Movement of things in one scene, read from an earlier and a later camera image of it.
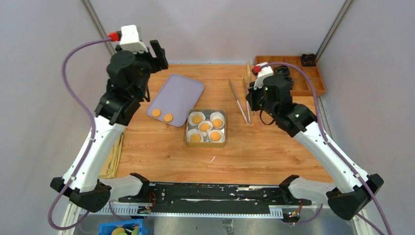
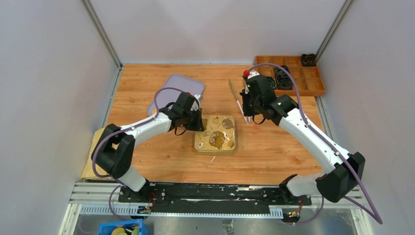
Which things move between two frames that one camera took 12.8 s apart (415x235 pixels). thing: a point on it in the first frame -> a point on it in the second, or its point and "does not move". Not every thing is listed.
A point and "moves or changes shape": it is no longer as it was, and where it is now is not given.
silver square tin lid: x=249 y=73 moves or changes shape
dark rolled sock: x=309 y=60 does not move
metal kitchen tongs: x=246 y=100 does not move
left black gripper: x=160 y=59 -> x=198 y=126
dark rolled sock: x=283 y=70 does not move
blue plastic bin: x=106 y=228 does not move
